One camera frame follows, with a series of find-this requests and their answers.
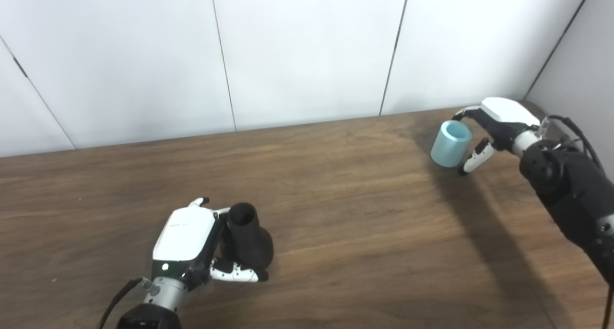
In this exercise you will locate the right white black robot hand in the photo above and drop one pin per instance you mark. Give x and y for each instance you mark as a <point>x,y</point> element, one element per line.
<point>508,115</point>

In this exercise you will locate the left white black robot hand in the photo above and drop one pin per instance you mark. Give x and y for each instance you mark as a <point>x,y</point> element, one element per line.
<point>184,235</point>

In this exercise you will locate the black flared nozzle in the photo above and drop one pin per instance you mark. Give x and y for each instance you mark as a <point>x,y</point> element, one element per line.
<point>249,242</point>

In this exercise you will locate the light blue cylinder cup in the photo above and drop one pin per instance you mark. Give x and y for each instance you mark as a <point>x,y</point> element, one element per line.
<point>448,149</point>

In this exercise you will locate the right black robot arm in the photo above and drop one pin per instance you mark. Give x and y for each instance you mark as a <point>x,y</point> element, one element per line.
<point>571,190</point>

